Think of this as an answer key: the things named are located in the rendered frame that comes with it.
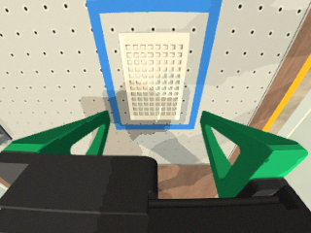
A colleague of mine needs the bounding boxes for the blue tape outline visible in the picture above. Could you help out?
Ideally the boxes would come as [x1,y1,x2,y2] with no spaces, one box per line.
[86,0,223,130]

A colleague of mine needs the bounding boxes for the grey flat base plate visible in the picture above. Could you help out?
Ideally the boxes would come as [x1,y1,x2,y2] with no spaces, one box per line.
[0,0,311,165]

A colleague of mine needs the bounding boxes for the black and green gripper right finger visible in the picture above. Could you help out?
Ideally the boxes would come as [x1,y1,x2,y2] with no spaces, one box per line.
[200,111,308,198]

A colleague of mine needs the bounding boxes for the white well plate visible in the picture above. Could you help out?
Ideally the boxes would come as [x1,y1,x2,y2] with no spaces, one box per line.
[119,33,190,119]

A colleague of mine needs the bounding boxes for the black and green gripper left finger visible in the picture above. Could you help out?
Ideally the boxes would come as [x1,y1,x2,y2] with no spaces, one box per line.
[2,111,111,154]

